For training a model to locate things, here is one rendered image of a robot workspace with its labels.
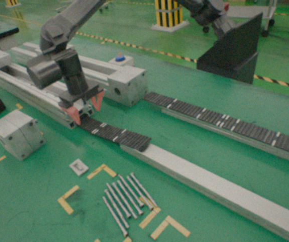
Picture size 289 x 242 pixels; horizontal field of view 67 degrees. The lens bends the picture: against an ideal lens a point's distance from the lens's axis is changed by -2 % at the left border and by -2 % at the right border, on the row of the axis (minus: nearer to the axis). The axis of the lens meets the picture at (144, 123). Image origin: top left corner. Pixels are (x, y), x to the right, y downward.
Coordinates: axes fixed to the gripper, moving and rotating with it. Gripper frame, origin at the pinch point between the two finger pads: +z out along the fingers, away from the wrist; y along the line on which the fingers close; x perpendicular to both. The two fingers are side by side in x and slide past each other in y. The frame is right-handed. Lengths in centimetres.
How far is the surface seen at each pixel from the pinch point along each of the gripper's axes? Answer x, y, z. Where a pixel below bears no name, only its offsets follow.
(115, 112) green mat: 1.6, -9.2, 4.7
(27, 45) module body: -80, -22, -4
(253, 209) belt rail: 50, 2, 2
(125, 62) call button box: -13.0, -31.4, -1.1
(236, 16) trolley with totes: -67, -300, 56
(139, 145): 22.2, 1.4, 0.1
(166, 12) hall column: -177, -289, 54
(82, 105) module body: -5.6, -2.3, -0.3
